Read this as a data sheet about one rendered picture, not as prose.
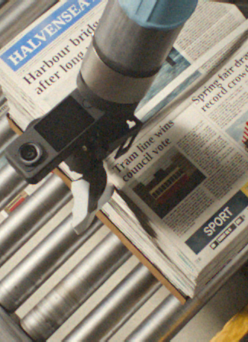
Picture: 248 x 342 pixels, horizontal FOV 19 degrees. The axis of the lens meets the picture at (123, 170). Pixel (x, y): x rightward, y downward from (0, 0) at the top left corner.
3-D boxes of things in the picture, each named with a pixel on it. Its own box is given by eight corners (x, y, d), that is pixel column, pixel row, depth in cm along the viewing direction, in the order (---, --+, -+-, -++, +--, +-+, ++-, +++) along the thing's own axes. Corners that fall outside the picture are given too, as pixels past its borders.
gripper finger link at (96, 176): (107, 212, 86) (107, 146, 81) (98, 218, 85) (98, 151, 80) (76, 197, 89) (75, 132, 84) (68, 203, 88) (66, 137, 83)
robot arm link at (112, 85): (130, 88, 72) (72, 33, 74) (113, 119, 75) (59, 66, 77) (176, 63, 77) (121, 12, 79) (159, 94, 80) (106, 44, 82)
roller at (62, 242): (210, 106, 124) (227, 112, 120) (0, 310, 117) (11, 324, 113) (194, 84, 122) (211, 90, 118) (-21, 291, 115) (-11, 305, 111)
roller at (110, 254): (238, 131, 123) (257, 140, 119) (27, 340, 116) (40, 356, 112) (224, 110, 120) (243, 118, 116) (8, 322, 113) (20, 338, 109)
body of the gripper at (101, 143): (127, 157, 89) (167, 88, 81) (78, 188, 84) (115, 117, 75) (83, 114, 91) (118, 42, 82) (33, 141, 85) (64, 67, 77)
